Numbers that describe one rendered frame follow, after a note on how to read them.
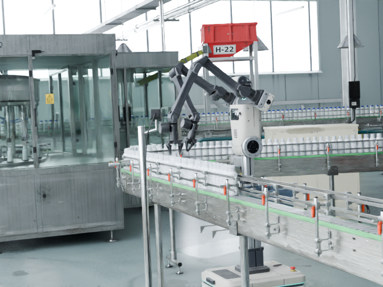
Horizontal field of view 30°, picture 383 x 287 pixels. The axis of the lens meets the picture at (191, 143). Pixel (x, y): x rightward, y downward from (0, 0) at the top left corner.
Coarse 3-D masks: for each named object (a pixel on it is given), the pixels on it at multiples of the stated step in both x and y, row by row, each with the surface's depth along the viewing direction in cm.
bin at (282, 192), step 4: (256, 188) 478; (260, 188) 479; (268, 188) 481; (272, 188) 479; (280, 188) 468; (252, 192) 443; (280, 192) 450; (284, 192) 451; (288, 192) 452; (252, 196) 444; (272, 196) 449; (288, 196) 453; (292, 196) 454; (268, 200) 448; (272, 200) 449; (288, 200) 453; (284, 204) 452; (288, 204) 453; (200, 228) 460; (212, 232) 441; (212, 236) 441
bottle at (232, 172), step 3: (231, 165) 393; (234, 165) 392; (231, 168) 390; (234, 168) 391; (231, 171) 390; (234, 171) 391; (228, 174) 390; (231, 174) 389; (234, 174) 389; (237, 174) 391; (231, 180) 389; (231, 183) 390; (231, 192) 390; (234, 192) 390; (231, 195) 390; (234, 195) 390
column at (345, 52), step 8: (344, 0) 1521; (344, 8) 1522; (344, 16) 1523; (344, 24) 1524; (344, 32) 1524; (344, 48) 1526; (344, 56) 1526; (344, 64) 1527; (344, 72) 1527; (344, 80) 1528; (344, 88) 1529; (344, 96) 1529; (344, 104) 1530
